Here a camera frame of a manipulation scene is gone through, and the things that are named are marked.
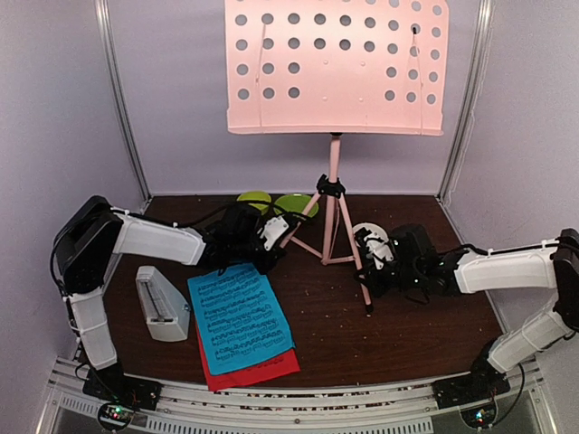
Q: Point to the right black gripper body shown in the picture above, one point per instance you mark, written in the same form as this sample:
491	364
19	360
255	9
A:
407	275

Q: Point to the white and blue bowl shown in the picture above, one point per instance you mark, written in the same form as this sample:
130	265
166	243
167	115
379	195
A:
373	228

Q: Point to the left aluminium frame post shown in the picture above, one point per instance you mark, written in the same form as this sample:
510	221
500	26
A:
120	104

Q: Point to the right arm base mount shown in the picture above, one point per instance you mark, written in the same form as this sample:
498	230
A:
475	395

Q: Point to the white metronome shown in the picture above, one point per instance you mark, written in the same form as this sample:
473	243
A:
167	313

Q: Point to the red sheet music paper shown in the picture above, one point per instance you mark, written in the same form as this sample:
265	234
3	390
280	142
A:
279	366

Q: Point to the front aluminium rail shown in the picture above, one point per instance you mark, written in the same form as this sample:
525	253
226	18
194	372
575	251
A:
395	407

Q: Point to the pink music stand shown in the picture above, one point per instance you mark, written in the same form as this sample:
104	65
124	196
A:
336	67

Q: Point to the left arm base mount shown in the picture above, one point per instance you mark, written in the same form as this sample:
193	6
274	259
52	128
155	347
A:
122	403

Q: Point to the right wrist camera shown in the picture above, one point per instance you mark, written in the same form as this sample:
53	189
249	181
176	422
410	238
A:
373	248

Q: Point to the blue sheet music paper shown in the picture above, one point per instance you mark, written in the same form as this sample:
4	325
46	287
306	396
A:
239	319

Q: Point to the aluminium frame post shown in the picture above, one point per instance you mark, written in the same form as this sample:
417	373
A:
474	84
120	104

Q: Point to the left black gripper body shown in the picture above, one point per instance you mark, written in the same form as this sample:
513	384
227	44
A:
242	252

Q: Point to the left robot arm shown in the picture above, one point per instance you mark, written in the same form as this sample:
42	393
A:
83	248

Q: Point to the green plate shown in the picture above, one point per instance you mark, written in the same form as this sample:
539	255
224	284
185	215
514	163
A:
290	208

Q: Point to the right aluminium frame post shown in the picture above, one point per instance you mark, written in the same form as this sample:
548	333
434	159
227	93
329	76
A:
474	84

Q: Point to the lime green bowl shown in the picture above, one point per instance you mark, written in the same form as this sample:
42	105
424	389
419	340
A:
257	199

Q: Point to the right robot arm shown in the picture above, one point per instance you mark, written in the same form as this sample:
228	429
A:
405	259

